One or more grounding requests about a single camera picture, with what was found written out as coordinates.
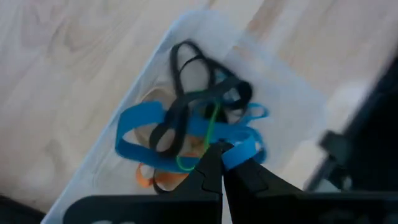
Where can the large wide blue rubber band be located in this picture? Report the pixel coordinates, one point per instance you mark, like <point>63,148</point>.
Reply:
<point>136,115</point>

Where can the clear plastic bin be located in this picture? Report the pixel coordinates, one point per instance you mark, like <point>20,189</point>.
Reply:
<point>280,102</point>

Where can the wide black rubber band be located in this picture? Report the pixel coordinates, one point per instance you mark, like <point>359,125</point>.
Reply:
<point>239,87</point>

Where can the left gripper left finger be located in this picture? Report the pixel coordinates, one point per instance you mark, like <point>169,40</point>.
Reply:
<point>211,174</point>

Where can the thin bright green rubber band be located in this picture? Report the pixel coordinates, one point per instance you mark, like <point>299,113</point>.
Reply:
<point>212,126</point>

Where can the black aluminium table frame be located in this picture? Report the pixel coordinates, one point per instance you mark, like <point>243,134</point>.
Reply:
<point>373,140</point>

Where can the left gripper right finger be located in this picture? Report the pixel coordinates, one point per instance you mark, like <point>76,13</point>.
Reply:
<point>255,180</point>

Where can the orange rubber band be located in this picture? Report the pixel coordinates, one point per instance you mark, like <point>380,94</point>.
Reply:
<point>168,178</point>

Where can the thin black rubber band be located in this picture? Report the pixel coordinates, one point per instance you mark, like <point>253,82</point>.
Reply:
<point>175,62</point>

